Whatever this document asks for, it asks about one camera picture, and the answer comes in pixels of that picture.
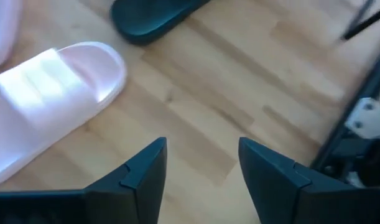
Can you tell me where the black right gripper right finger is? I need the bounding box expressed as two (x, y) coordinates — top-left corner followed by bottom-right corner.
(238, 136), (380, 224)

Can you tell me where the white corner bracket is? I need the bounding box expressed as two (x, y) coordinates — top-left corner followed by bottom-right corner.
(344, 96), (380, 140)

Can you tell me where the black aluminium table frame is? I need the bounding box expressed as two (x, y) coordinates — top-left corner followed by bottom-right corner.
(310, 43), (380, 187)

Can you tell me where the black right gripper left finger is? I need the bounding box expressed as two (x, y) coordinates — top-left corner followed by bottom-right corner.
(0, 136), (168, 224)

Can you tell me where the black slide sandal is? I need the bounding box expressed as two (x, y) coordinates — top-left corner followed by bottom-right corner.
(109, 0), (211, 47)

